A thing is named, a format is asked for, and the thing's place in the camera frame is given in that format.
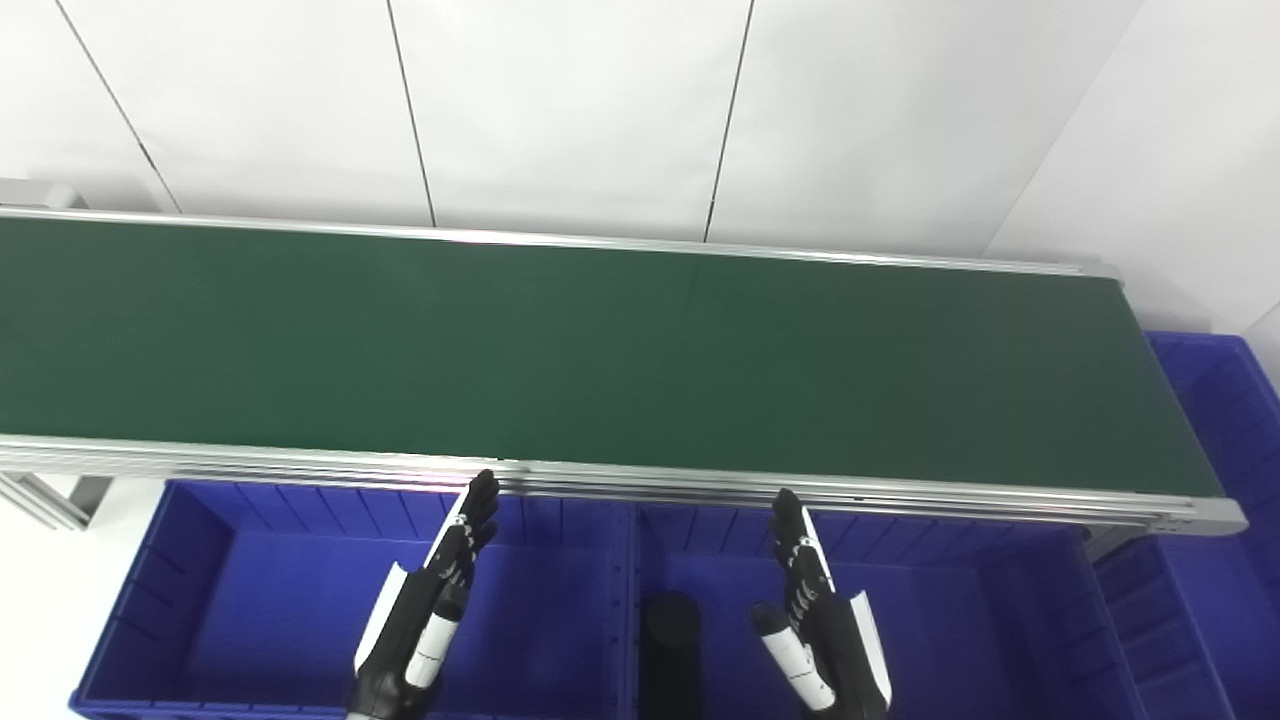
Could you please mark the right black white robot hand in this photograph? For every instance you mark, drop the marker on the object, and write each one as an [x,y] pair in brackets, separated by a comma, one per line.
[835,650]

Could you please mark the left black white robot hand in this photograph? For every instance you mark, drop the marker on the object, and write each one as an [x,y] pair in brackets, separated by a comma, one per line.
[410,620]

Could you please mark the blue plastic bin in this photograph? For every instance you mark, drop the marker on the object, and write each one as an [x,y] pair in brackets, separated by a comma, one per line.
[960,630]
[1210,560]
[260,620]

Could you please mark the black cylinder part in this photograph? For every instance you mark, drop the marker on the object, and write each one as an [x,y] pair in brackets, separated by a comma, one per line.
[670,650]

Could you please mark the green conveyor belt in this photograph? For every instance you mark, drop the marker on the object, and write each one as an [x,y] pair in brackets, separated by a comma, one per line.
[640,350]

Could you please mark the aluminium conveyor leg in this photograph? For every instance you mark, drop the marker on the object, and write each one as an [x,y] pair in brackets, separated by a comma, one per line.
[50,498]

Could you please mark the grey conveyor motor housing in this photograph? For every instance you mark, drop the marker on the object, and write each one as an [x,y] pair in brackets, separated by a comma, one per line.
[35,195]

